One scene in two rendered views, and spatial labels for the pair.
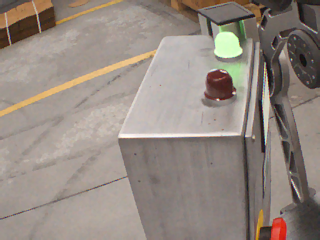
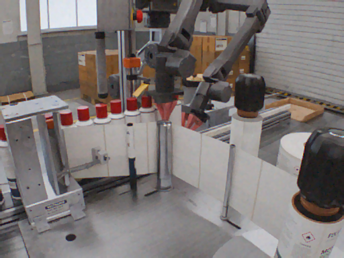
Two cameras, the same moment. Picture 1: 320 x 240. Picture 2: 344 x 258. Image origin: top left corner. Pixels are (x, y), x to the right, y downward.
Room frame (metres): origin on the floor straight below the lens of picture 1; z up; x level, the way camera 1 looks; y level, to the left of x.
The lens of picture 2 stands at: (-0.44, 0.13, 1.29)
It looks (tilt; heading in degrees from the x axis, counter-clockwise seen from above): 21 degrees down; 338
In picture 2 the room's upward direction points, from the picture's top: straight up
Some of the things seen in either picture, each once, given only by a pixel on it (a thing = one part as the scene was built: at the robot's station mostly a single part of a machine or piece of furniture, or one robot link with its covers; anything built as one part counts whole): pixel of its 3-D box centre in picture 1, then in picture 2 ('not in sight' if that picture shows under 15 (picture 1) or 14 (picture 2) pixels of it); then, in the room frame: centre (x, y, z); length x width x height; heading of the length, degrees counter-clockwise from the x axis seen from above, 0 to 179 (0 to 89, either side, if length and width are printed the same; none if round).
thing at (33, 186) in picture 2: not in sight; (41, 159); (0.16, 0.21, 1.01); 0.14 x 0.13 x 0.26; 107
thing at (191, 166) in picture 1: (214, 166); (117, 0); (0.42, -0.04, 1.38); 0.17 x 0.10 x 0.19; 162
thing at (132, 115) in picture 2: not in sight; (133, 130); (0.34, -0.06, 0.98); 0.05 x 0.05 x 0.20
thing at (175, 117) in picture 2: not in sight; (173, 118); (0.39, -0.22, 0.98); 0.05 x 0.05 x 0.20
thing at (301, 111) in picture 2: not in sight; (295, 109); (0.66, -1.12, 0.85); 0.30 x 0.26 x 0.04; 107
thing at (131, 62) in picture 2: not in sight; (138, 104); (0.40, -0.09, 1.05); 0.10 x 0.04 x 0.33; 17
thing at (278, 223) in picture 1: (272, 236); (137, 16); (0.35, -0.09, 1.33); 0.04 x 0.03 x 0.04; 162
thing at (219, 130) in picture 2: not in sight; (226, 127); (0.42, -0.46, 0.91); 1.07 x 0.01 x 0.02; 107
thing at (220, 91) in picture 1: (219, 84); not in sight; (0.38, -0.05, 1.49); 0.03 x 0.03 x 0.02
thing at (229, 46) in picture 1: (227, 44); not in sight; (0.45, -0.07, 1.49); 0.03 x 0.03 x 0.02
